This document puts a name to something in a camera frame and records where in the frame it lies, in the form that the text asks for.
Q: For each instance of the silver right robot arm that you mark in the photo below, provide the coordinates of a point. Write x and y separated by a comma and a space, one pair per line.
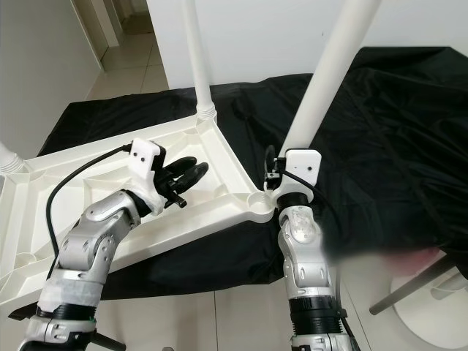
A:
303, 248

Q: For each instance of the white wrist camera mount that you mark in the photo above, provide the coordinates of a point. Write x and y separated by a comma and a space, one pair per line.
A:
303, 167
148, 156

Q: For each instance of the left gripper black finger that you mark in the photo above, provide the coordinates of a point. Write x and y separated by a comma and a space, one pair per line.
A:
193, 175
181, 167

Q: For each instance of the pink stool seat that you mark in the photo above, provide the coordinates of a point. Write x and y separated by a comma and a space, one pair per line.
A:
409, 259

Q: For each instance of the black cloth table cover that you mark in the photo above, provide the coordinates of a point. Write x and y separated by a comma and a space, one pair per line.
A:
395, 161

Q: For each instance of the white door frame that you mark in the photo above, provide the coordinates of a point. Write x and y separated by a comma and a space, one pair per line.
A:
99, 25

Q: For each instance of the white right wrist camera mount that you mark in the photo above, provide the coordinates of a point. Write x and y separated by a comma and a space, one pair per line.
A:
303, 167

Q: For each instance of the white plastic table top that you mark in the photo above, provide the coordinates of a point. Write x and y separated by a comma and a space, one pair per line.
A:
58, 212

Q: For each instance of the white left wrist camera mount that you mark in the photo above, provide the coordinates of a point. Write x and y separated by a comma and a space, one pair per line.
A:
148, 156

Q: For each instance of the white round stool base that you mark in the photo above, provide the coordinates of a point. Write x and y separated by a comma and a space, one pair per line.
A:
435, 314

